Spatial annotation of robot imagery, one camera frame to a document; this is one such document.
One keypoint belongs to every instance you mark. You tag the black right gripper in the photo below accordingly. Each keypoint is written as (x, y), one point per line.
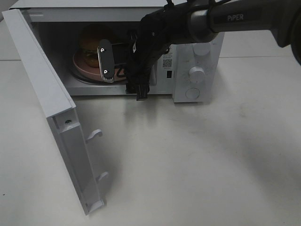
(152, 39)

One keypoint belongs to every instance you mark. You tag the round white door button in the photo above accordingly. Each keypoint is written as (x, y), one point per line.
(192, 93)

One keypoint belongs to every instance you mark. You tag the white microwave knob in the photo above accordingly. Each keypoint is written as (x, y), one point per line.
(201, 49)
(196, 74)

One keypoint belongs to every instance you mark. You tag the pink round plate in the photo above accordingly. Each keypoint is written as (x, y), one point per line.
(87, 64)

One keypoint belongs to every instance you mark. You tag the burger with sesame bun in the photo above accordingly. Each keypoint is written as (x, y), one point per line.
(89, 39)

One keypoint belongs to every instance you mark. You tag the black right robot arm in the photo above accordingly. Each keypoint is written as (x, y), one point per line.
(199, 21)

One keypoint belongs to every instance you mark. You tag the white warning label sticker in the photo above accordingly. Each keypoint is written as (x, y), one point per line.
(167, 59)

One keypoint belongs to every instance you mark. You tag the glass microwave turntable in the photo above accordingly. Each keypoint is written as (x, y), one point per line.
(78, 76)

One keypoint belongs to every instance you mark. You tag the white microwave oven body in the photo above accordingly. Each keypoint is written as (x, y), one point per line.
(79, 47)

